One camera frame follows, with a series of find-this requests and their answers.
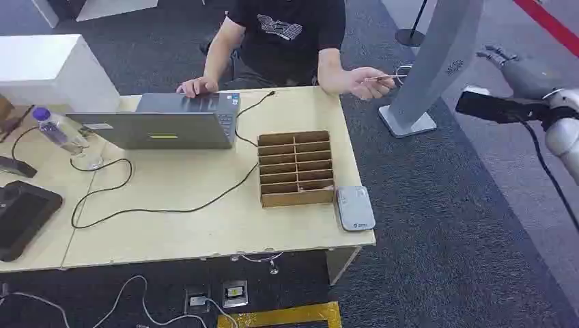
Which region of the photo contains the person's left hand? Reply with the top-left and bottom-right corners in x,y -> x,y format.
347,66 -> 397,101

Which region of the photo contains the person's right hand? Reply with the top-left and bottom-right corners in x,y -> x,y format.
176,76 -> 221,100

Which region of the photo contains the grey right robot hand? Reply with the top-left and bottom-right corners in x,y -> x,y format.
475,44 -> 561,98

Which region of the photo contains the clear sleeved card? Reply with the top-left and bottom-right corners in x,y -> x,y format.
364,73 -> 408,83

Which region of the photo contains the red barrier belt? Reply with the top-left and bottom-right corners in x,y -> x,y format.
513,0 -> 579,58

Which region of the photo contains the grey laptop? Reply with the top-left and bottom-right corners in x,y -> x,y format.
66,92 -> 242,151

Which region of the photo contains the grey kiosk stand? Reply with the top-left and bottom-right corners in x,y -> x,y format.
378,0 -> 485,139

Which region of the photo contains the person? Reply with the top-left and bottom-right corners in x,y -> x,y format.
176,0 -> 397,101

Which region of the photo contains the white panel furniture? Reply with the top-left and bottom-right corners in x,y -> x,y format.
30,0 -> 160,29

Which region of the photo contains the grey card reader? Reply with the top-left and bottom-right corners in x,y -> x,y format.
334,184 -> 377,233

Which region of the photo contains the wooden card box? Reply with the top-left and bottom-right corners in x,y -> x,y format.
256,130 -> 336,208

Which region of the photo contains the clear water bottle purple cap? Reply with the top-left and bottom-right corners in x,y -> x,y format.
31,107 -> 105,172

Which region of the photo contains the white cabinet block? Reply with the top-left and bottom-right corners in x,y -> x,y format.
0,33 -> 122,114

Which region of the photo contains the silver floor socket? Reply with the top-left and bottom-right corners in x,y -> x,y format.
221,279 -> 249,309

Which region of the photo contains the dark floor socket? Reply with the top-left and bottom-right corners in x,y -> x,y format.
184,285 -> 212,314

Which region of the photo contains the black tablet pad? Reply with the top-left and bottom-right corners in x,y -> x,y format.
0,180 -> 63,263

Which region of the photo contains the yellow floor tape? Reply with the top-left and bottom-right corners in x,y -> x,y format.
216,301 -> 343,328

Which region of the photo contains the white cable loop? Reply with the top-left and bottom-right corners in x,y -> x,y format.
395,64 -> 413,87

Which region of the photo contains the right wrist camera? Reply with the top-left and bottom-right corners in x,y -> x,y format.
454,85 -> 551,126

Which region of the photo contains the black stanchion post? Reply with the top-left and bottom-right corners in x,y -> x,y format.
394,0 -> 429,48

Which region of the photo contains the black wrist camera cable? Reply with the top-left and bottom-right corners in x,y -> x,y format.
518,118 -> 579,232

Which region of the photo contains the long black cable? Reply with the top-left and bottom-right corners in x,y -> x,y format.
69,90 -> 277,230

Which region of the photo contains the thin black cable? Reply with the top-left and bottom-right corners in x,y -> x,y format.
10,126 -> 41,162

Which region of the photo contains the clear wire hook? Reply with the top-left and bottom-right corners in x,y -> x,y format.
229,251 -> 285,275

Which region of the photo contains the white floor cable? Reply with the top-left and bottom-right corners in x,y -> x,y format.
0,291 -> 72,328
92,275 -> 239,328

